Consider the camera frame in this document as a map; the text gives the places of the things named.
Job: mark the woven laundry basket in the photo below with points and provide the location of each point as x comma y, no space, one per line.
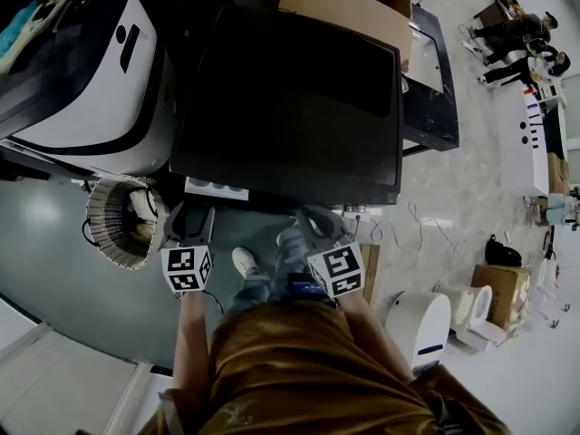
122,225

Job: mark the white counter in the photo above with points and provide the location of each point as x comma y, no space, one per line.
528,143

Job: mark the white top-load washing machine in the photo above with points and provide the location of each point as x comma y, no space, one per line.
86,89

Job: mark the black marble table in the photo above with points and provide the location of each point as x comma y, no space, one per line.
430,93

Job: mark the white detergent drawer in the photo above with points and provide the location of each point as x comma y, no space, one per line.
217,188

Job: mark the white power strip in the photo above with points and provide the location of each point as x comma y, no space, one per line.
352,222

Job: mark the open cardboard box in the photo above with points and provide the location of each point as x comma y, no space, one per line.
353,7

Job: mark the flat cardboard sheet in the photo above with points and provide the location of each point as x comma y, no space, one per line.
370,272

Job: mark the person's brown shirt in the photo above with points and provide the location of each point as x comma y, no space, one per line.
317,374

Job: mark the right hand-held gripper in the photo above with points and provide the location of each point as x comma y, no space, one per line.
337,267

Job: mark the black front-load washing machine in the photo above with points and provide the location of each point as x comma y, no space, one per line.
290,102

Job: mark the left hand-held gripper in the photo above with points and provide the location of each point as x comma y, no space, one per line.
186,265

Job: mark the person's white shoe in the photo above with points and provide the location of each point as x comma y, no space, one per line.
244,261

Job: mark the person's jeans legs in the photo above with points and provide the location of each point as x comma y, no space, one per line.
263,283

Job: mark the white toilet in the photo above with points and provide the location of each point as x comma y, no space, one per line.
478,317

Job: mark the light blue cloth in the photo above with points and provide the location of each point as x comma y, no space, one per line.
18,30

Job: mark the dark blue waist device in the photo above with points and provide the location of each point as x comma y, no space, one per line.
308,286

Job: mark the black bag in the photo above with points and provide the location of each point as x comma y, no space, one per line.
503,255

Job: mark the white cylindrical appliance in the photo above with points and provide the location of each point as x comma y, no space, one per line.
419,326

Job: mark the person's right forearm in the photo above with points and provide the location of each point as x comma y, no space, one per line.
371,333

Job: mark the person's left forearm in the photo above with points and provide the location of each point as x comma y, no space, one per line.
192,338

